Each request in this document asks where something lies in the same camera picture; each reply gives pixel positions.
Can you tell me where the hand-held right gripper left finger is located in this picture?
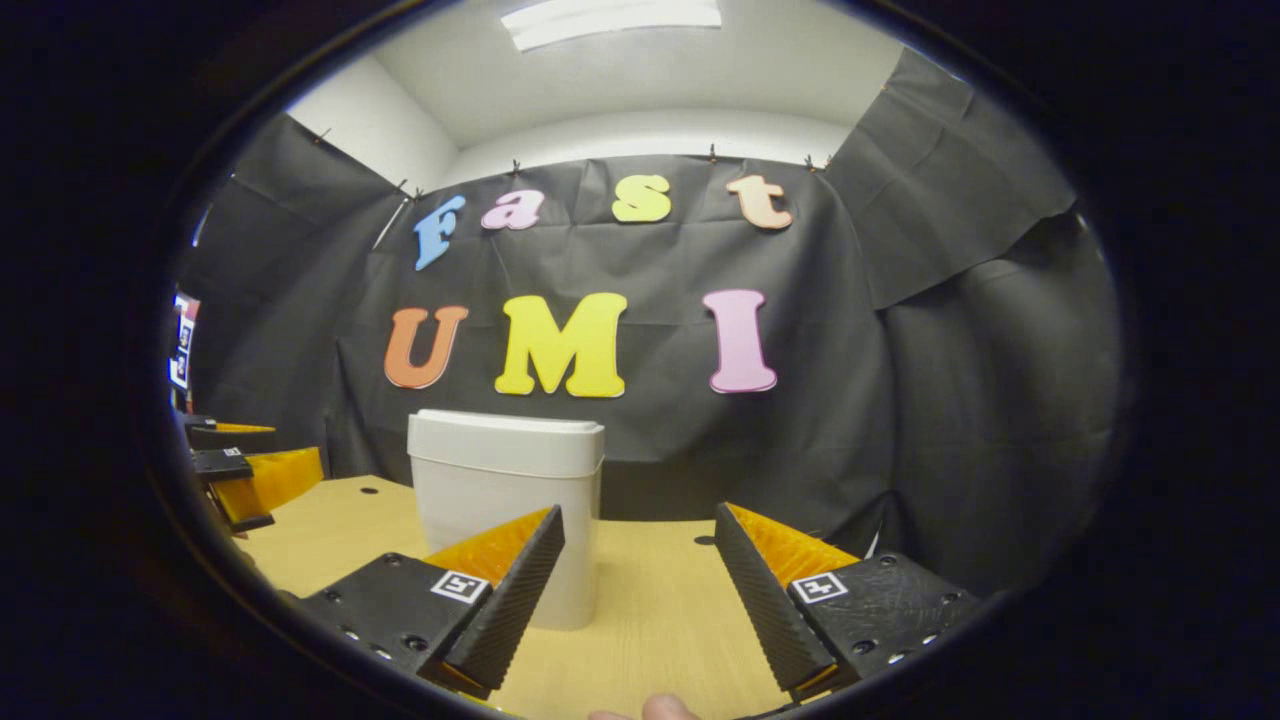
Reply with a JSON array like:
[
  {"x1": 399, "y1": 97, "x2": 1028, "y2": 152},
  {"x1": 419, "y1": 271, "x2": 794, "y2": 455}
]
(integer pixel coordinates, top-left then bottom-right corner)
[{"x1": 298, "y1": 505, "x2": 566, "y2": 701}]

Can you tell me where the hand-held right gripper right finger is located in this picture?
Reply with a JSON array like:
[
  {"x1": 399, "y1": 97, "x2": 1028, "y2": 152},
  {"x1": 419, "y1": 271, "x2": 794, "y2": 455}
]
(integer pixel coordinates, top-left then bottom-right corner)
[{"x1": 714, "y1": 502, "x2": 986, "y2": 703}]

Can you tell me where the white desktop garbage bin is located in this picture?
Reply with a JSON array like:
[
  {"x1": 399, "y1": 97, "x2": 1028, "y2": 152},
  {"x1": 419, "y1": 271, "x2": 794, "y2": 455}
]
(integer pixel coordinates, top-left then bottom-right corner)
[{"x1": 407, "y1": 409, "x2": 606, "y2": 631}]

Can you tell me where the wooden desktop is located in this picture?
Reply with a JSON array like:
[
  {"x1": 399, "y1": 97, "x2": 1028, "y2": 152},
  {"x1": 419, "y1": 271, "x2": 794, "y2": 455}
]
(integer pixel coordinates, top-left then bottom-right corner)
[{"x1": 235, "y1": 475, "x2": 866, "y2": 720}]

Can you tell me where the computer monitor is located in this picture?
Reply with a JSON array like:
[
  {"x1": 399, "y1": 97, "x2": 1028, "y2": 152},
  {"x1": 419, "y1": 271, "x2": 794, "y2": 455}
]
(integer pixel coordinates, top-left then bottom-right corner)
[{"x1": 170, "y1": 292, "x2": 201, "y2": 391}]

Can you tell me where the black backdrop cloth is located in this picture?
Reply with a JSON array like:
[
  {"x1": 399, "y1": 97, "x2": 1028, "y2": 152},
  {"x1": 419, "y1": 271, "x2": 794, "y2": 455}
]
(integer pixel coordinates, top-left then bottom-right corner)
[{"x1": 175, "y1": 45, "x2": 1126, "y2": 601}]

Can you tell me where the ceiling light panel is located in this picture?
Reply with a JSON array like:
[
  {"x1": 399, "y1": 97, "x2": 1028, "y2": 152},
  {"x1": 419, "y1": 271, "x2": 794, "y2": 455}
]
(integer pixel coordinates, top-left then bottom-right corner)
[{"x1": 500, "y1": 0, "x2": 723, "y2": 53}]

